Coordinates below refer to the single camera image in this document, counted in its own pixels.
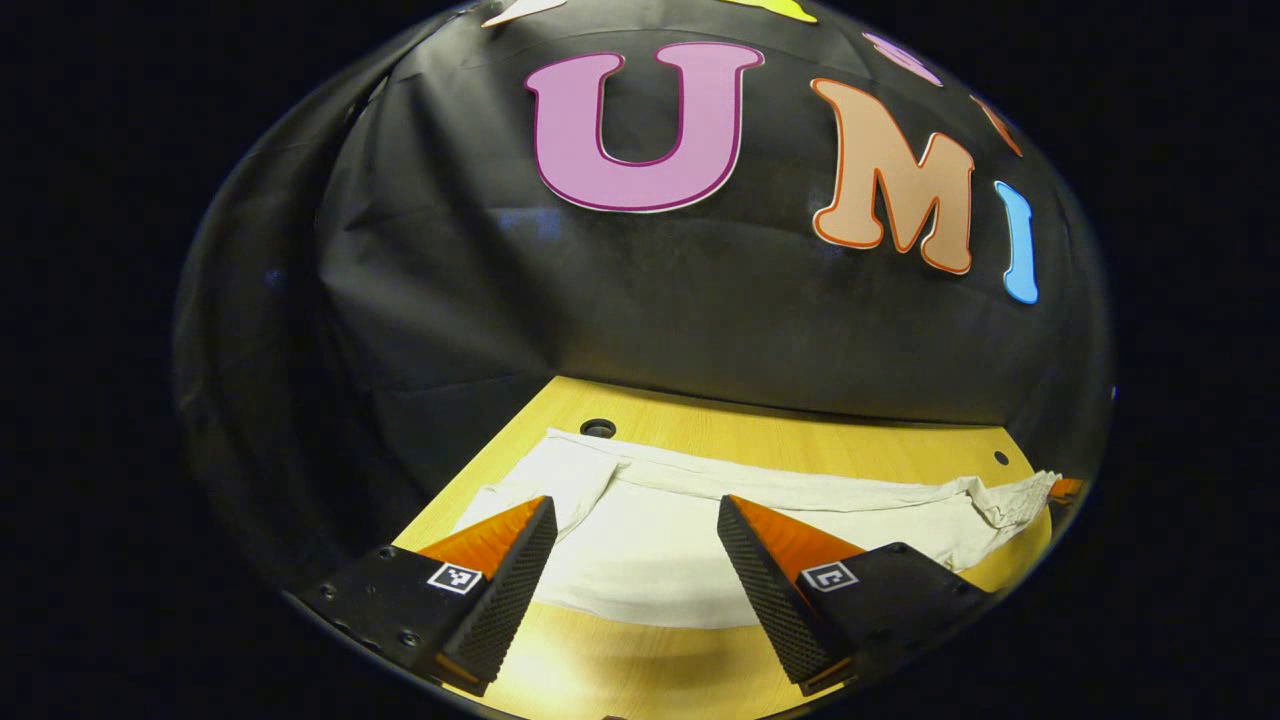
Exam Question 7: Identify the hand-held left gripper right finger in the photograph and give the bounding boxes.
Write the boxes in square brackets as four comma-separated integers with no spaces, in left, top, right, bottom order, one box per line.
[717,494,996,698]

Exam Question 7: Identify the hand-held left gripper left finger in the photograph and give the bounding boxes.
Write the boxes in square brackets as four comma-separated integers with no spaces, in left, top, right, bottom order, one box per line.
[290,495,559,698]

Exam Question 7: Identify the white jeans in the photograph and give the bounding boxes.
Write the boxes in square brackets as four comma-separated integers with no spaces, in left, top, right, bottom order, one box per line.
[452,428,1063,631]

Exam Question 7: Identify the black backdrop cloth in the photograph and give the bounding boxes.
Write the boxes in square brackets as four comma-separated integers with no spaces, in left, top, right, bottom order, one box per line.
[172,0,1116,601]

